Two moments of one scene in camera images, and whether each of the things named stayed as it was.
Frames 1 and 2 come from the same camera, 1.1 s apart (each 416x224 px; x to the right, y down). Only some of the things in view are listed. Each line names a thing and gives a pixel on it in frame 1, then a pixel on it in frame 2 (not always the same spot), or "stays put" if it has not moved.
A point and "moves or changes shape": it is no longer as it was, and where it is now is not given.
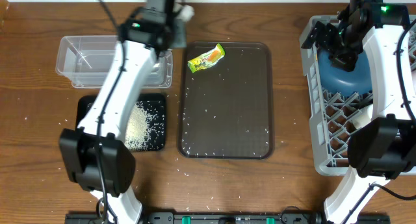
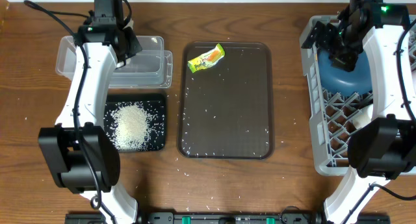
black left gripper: (178, 36) → (135, 45)
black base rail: (221, 218) stays put
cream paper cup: (364, 116) stays put
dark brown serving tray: (226, 108) stays put
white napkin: (186, 13) moves or changes shape
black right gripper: (346, 62) stays put
